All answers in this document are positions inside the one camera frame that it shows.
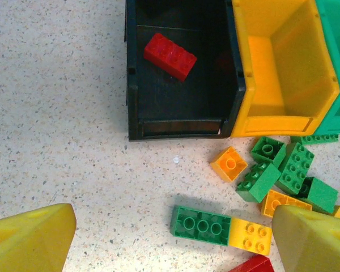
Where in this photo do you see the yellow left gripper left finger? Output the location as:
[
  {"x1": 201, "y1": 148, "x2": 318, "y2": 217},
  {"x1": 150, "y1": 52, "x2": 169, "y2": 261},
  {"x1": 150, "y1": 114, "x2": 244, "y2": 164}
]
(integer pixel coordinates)
[{"x1": 0, "y1": 202, "x2": 77, "y2": 272}]

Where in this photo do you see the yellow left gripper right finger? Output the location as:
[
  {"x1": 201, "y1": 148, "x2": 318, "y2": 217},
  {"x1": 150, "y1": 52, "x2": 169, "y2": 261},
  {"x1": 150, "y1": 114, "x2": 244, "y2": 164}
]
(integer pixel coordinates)
[{"x1": 271, "y1": 205, "x2": 340, "y2": 272}]

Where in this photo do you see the yellow two-by-two lego brick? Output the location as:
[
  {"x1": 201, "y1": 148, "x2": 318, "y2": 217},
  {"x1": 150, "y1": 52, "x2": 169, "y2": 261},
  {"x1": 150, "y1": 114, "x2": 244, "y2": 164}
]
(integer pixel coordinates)
[{"x1": 228, "y1": 217, "x2": 273, "y2": 257}]

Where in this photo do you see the green two-by-four lego brick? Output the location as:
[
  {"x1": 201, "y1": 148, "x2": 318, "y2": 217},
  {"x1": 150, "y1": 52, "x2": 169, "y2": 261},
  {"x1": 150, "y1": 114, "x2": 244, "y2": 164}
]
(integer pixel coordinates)
[
  {"x1": 274, "y1": 142, "x2": 315, "y2": 196},
  {"x1": 169, "y1": 205, "x2": 232, "y2": 247}
]

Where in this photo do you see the orange-yellow two-by-two lego brick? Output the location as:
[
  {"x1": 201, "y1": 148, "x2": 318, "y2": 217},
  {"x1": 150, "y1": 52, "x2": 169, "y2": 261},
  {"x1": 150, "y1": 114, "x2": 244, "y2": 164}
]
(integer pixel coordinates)
[{"x1": 209, "y1": 146, "x2": 249, "y2": 182}]

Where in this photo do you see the green two-by-two lego brick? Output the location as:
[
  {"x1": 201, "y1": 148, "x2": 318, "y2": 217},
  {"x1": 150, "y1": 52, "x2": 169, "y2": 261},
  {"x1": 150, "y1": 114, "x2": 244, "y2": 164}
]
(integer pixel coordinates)
[
  {"x1": 250, "y1": 136, "x2": 287, "y2": 168},
  {"x1": 236, "y1": 161, "x2": 282, "y2": 203}
]

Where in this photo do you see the thin green lego plate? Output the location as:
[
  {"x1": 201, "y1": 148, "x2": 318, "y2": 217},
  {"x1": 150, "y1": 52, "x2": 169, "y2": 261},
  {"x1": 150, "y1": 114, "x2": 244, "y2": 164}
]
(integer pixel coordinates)
[{"x1": 290, "y1": 133, "x2": 339, "y2": 146}]

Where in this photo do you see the yellow plastic bin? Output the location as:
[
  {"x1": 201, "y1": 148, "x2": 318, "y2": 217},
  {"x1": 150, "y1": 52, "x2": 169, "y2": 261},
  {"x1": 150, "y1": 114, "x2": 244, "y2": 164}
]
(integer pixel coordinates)
[{"x1": 229, "y1": 0, "x2": 340, "y2": 139}]

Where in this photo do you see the black plastic bin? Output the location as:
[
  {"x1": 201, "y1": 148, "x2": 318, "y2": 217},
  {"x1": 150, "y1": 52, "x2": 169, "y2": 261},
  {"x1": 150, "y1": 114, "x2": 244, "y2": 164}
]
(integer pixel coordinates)
[{"x1": 124, "y1": 0, "x2": 247, "y2": 142}]

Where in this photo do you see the red two-by-four lego brick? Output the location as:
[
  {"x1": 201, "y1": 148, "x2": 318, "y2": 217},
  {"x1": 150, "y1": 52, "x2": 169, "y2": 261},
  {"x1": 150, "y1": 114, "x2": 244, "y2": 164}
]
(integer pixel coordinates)
[{"x1": 143, "y1": 32, "x2": 198, "y2": 83}]

